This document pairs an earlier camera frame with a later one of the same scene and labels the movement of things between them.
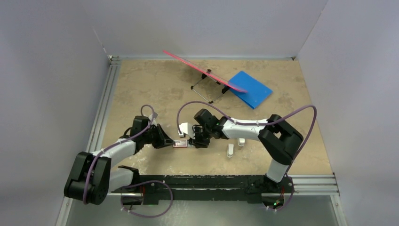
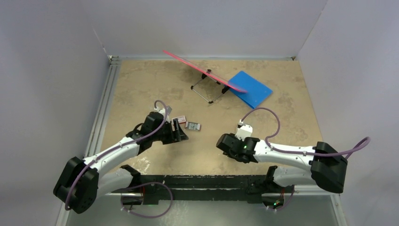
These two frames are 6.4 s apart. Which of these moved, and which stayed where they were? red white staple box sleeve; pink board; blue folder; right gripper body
Moved: right gripper body; red white staple box sleeve
Stayed: blue folder; pink board
